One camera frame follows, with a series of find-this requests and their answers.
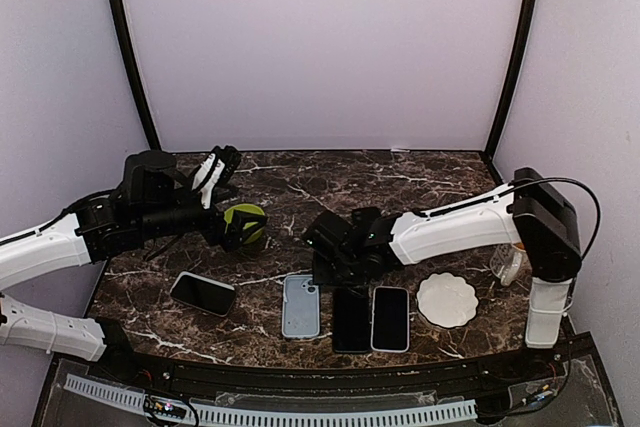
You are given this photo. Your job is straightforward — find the black phone case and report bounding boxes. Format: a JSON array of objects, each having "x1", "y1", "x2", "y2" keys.
[{"x1": 332, "y1": 288, "x2": 371, "y2": 354}]

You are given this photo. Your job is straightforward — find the purple phone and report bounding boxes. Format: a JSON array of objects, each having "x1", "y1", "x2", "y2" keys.
[{"x1": 372, "y1": 288, "x2": 408, "y2": 350}]

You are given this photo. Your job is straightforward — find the patterned white mug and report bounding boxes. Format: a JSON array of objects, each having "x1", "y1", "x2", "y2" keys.
[{"x1": 489, "y1": 243, "x2": 526, "y2": 286}]

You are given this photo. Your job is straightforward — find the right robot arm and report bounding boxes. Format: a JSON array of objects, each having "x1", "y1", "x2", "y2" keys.
[{"x1": 302, "y1": 167, "x2": 590, "y2": 381}]

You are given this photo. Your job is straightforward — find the light blue phone case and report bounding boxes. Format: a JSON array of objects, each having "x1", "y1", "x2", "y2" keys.
[{"x1": 281, "y1": 274, "x2": 321, "y2": 339}]

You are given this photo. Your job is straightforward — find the white cable duct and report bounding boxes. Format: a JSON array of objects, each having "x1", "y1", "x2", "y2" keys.
[{"x1": 63, "y1": 374, "x2": 478, "y2": 426}]

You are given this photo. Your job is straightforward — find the right black frame post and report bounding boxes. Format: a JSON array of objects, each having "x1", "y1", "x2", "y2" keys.
[{"x1": 483, "y1": 0, "x2": 536, "y2": 164}]

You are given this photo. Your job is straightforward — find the dark screen phone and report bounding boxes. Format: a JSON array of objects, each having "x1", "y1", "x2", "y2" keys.
[{"x1": 170, "y1": 271, "x2": 236, "y2": 317}]

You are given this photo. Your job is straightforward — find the green bowl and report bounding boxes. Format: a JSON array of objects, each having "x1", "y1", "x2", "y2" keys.
[{"x1": 222, "y1": 203, "x2": 268, "y2": 252}]

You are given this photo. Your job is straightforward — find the black front rail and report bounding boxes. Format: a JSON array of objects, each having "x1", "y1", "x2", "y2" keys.
[{"x1": 76, "y1": 332, "x2": 595, "y2": 397}]

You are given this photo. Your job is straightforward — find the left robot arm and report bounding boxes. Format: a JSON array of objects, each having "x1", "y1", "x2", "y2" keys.
[{"x1": 1, "y1": 146, "x2": 267, "y2": 383}]

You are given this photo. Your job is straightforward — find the left black frame post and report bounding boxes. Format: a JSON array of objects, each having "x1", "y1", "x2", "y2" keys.
[{"x1": 108, "y1": 0, "x2": 161, "y2": 150}]

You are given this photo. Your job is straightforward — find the lavender phone case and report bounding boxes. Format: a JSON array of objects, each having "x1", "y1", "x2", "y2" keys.
[{"x1": 369, "y1": 286, "x2": 411, "y2": 353}]

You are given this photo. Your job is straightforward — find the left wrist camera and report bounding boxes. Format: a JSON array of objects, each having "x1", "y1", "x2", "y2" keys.
[{"x1": 191, "y1": 145, "x2": 242, "y2": 209}]

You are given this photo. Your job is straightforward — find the black frame post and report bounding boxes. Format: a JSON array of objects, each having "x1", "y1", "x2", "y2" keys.
[
  {"x1": 108, "y1": 0, "x2": 161, "y2": 150},
  {"x1": 483, "y1": 0, "x2": 536, "y2": 164}
]

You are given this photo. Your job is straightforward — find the white scalloped dish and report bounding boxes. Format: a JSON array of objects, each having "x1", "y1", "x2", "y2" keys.
[{"x1": 416, "y1": 272, "x2": 479, "y2": 329}]

